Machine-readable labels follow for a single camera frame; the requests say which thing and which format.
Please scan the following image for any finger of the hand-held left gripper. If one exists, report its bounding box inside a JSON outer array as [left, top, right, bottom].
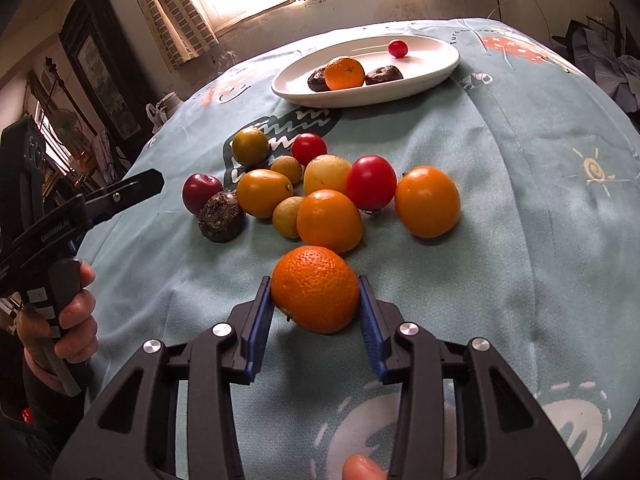
[[81, 169, 165, 227]]

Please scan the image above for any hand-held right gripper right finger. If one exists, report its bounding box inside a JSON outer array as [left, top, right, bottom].
[[357, 275, 583, 480]]

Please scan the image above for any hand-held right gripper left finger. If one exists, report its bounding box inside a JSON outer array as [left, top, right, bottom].
[[50, 276, 275, 480]]

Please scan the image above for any bumpy-skinned orange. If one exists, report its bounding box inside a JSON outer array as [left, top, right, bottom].
[[270, 245, 361, 335]]

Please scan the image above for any white oval plate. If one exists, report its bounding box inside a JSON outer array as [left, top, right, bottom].
[[271, 36, 461, 109]]

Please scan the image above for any person's left forearm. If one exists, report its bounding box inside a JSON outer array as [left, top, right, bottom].
[[0, 330, 93, 480]]

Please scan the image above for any person's left hand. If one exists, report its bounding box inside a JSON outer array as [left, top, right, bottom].
[[17, 261, 100, 387]]

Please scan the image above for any person's right hand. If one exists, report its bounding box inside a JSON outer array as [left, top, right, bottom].
[[342, 454, 390, 480]]

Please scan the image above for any dark red plum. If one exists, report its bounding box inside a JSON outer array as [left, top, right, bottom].
[[182, 173, 224, 215]]

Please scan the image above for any cluttered wooden shelf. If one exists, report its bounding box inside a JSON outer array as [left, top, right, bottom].
[[22, 57, 126, 191]]

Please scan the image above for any wrinkled dark passion fruit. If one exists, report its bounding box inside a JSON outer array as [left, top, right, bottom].
[[198, 189, 247, 244]]

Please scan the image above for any dark wooden cabinet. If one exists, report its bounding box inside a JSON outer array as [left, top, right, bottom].
[[58, 0, 162, 163]]

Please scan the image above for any small yellow kumquat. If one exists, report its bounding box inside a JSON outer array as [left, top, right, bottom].
[[270, 155, 304, 185], [272, 196, 304, 239]]

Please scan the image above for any smooth orange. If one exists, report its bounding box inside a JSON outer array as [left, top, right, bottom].
[[394, 166, 461, 239], [296, 189, 364, 255]]

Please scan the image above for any greenish yellow tangerine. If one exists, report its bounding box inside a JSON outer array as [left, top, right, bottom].
[[231, 127, 271, 167]]

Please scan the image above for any orange-yellow oval fruit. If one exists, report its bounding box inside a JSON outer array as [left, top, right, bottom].
[[236, 169, 294, 220]]

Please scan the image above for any large red tomato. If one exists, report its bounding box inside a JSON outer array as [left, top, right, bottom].
[[347, 155, 398, 212]]

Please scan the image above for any pale yellow round fruit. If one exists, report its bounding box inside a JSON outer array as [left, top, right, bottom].
[[303, 154, 353, 197]]

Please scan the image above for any light blue printed cloth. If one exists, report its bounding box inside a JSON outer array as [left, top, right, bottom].
[[75, 18, 640, 480]]

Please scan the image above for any checked curtain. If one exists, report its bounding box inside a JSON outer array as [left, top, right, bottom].
[[124, 0, 221, 72]]

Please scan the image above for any small red tomato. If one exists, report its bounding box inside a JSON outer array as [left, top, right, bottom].
[[291, 132, 328, 166]]

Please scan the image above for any small orange tangerine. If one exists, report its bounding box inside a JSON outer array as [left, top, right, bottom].
[[324, 56, 366, 91]]

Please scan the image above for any pile of dark clothes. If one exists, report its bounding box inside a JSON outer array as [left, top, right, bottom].
[[551, 16, 640, 117]]

